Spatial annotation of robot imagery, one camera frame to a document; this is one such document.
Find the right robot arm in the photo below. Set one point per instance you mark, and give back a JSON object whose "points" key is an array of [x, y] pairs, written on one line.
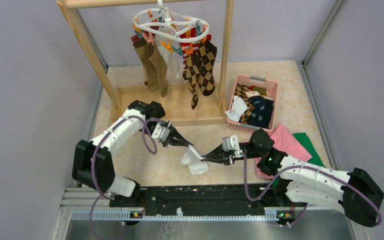
{"points": [[352, 193]]}

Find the white round clip hanger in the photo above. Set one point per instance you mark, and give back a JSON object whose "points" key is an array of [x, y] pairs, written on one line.
{"points": [[178, 27]]}

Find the tan hanging sock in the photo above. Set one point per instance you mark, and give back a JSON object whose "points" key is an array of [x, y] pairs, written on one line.
{"points": [[154, 66]]}

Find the white sock in basket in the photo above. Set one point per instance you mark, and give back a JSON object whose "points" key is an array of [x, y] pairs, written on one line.
{"points": [[237, 108]]}

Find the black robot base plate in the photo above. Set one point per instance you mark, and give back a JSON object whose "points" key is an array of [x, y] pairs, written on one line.
{"points": [[222, 200]]}

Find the brown argyle sock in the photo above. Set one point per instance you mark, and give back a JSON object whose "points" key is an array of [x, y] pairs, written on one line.
{"points": [[191, 74], [206, 82]]}

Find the white sock black stripes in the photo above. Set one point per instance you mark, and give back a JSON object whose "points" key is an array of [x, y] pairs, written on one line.
{"points": [[193, 160]]}

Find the brown argyle socks in basket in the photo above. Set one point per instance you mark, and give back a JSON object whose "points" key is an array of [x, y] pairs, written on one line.
{"points": [[242, 90]]}

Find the wooden drying rack frame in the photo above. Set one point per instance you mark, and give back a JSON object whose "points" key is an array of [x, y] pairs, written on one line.
{"points": [[174, 104]]}

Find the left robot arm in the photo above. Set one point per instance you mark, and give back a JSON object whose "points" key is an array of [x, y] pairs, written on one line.
{"points": [[93, 159]]}

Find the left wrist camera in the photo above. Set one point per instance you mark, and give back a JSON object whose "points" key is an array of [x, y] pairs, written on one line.
{"points": [[161, 132]]}

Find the navy sock in basket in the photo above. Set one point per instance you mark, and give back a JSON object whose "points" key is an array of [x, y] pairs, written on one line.
{"points": [[261, 115]]}

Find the pink cloth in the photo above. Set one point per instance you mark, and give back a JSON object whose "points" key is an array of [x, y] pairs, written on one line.
{"points": [[286, 142]]}

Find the red white striped sock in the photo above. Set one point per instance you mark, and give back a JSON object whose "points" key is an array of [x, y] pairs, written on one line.
{"points": [[196, 52]]}

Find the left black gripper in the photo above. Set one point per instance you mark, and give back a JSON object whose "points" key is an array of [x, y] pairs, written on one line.
{"points": [[178, 140]]}

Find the green cloth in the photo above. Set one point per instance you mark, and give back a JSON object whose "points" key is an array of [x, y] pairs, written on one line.
{"points": [[306, 142]]}

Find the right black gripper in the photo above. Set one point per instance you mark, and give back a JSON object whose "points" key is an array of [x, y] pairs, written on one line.
{"points": [[218, 155]]}

